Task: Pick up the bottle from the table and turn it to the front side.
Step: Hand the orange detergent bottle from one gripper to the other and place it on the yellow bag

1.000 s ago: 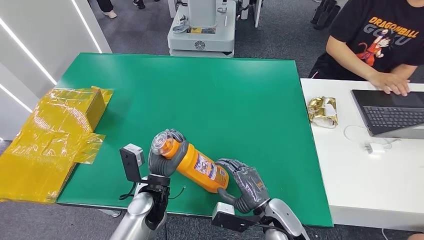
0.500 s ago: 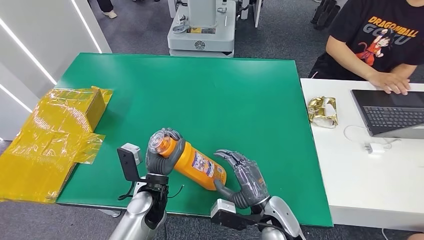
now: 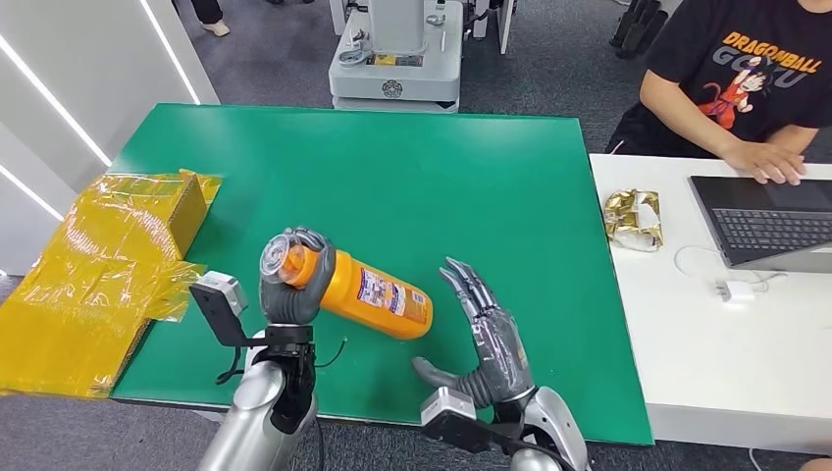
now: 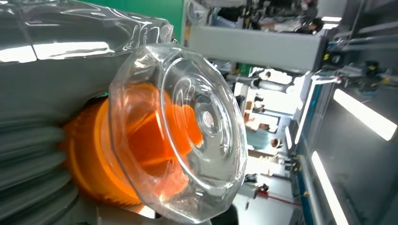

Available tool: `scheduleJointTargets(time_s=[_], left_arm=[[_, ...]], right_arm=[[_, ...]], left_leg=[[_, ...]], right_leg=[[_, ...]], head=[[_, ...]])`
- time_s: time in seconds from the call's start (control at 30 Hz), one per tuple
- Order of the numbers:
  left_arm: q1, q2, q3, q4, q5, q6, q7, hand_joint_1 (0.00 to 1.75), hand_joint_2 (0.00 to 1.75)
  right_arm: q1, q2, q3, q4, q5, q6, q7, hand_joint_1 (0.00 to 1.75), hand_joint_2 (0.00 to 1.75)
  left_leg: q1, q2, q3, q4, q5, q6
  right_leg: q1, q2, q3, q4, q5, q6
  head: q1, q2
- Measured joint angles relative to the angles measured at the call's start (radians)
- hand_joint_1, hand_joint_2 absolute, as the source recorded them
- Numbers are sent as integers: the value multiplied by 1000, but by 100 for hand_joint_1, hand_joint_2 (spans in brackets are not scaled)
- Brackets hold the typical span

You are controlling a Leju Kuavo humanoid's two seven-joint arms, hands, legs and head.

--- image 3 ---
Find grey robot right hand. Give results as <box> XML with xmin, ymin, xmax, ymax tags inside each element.
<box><xmin>411</xmin><ymin>256</ymin><xmax>536</xmax><ymax>411</ymax></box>

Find person's right hand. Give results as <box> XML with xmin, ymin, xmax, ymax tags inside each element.
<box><xmin>721</xmin><ymin>139</ymin><xmax>807</xmax><ymax>186</ymax></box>

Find white metal frame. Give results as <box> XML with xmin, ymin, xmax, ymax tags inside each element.
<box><xmin>464</xmin><ymin>0</ymin><xmax>518</xmax><ymax>57</ymax></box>

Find black stand legs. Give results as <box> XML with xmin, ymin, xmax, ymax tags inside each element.
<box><xmin>608</xmin><ymin>0</ymin><xmax>669</xmax><ymax>61</ymax></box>

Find green table mat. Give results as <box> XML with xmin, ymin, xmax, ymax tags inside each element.
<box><xmin>110</xmin><ymin>103</ymin><xmax>654</xmax><ymax>446</ymax></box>

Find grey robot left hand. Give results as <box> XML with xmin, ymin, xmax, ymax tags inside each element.
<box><xmin>258</xmin><ymin>226</ymin><xmax>338</xmax><ymax>327</ymax></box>

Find standing person with white shoe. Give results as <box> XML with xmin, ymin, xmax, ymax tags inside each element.
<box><xmin>188</xmin><ymin>0</ymin><xmax>231</xmax><ymax>38</ymax></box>

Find crumpled gold wrapper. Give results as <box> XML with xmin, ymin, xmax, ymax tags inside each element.
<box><xmin>602</xmin><ymin>188</ymin><xmax>665</xmax><ymax>253</ymax></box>

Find dark grey laptop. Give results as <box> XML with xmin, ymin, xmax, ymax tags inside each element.
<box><xmin>687</xmin><ymin>175</ymin><xmax>832</xmax><ymax>275</ymax></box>

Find white desk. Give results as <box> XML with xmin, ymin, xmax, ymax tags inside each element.
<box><xmin>588</xmin><ymin>153</ymin><xmax>832</xmax><ymax>456</ymax></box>

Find orange juice bottle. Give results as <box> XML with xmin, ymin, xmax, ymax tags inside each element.
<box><xmin>259</xmin><ymin>234</ymin><xmax>435</xmax><ymax>341</ymax></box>

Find yellow film-wrapped cardboard box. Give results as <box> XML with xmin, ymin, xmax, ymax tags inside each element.
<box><xmin>0</xmin><ymin>169</ymin><xmax>224</xmax><ymax>399</ymax></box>

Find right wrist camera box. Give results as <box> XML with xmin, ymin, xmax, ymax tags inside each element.
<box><xmin>419</xmin><ymin>387</ymin><xmax>521</xmax><ymax>455</ymax></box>

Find white charger cable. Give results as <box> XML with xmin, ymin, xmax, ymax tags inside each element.
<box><xmin>673</xmin><ymin>244</ymin><xmax>788</xmax><ymax>295</ymax></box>

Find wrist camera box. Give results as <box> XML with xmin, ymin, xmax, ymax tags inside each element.
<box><xmin>189</xmin><ymin>271</ymin><xmax>268</xmax><ymax>349</ymax></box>
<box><xmin>419</xmin><ymin>387</ymin><xmax>521</xmax><ymax>455</ymax></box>

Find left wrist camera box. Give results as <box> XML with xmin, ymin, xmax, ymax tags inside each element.
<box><xmin>189</xmin><ymin>271</ymin><xmax>268</xmax><ymax>349</ymax></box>

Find white charger adapter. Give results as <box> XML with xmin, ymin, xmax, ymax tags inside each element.
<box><xmin>714</xmin><ymin>279</ymin><xmax>755</xmax><ymax>305</ymax></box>

